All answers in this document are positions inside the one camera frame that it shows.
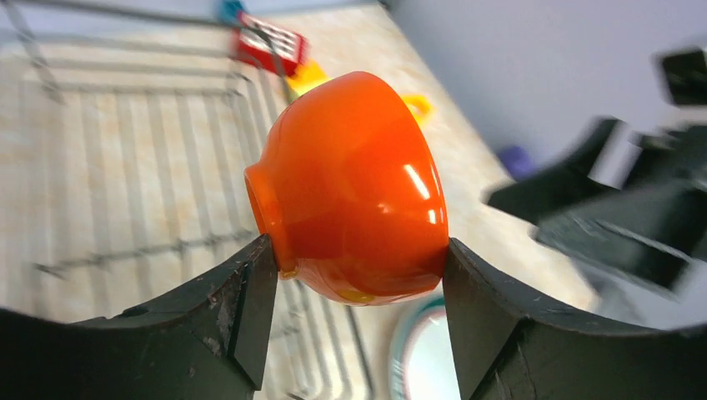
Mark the white plate green red rim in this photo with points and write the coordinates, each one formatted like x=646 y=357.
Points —
x=421 y=363

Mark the orange bowl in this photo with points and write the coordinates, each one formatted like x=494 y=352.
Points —
x=347 y=190

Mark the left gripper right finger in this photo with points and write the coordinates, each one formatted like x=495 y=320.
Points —
x=511 y=341

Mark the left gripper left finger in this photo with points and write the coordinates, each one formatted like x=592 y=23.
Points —
x=206 y=339

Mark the red toy block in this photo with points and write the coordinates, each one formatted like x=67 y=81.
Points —
x=261 y=44

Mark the grey wire dish rack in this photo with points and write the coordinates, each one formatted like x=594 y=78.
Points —
x=124 y=134

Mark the yellow toy triangle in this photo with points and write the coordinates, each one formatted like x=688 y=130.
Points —
x=419 y=106

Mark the stack of coloured blocks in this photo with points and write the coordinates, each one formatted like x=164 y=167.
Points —
x=307 y=76

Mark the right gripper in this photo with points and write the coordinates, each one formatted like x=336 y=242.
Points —
x=650 y=230

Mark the blue small clip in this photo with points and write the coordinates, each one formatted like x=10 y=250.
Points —
x=229 y=11

